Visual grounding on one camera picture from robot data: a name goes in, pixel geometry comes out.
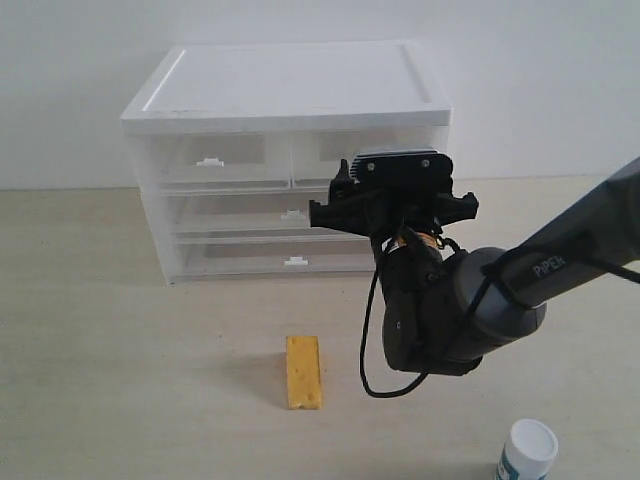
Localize white bottle teal label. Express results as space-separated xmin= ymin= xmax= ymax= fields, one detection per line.
xmin=494 ymin=418 xmax=559 ymax=480

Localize bottom wide clear drawer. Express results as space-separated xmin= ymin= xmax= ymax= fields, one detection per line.
xmin=180 ymin=236 xmax=374 ymax=277

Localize yellow cheese wedge toy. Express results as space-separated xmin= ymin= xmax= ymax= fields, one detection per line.
xmin=286 ymin=336 xmax=323 ymax=410

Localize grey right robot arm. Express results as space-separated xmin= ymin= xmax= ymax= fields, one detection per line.
xmin=309 ymin=150 xmax=639 ymax=376

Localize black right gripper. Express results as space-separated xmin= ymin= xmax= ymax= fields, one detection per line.
xmin=309 ymin=159 xmax=479 ymax=238

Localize middle wide clear drawer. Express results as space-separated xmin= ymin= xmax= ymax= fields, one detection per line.
xmin=160 ymin=188 xmax=381 ymax=234

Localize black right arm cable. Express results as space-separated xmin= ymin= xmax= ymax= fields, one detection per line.
xmin=357 ymin=224 xmax=640 ymax=399

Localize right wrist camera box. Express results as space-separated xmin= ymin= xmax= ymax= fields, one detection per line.
xmin=349 ymin=149 xmax=453 ymax=191

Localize white plastic drawer cabinet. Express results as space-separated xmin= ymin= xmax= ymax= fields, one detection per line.
xmin=121 ymin=40 xmax=452 ymax=284

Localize wide clear drawer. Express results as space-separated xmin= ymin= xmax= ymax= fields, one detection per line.
xmin=160 ymin=188 xmax=381 ymax=234
xmin=180 ymin=236 xmax=374 ymax=277

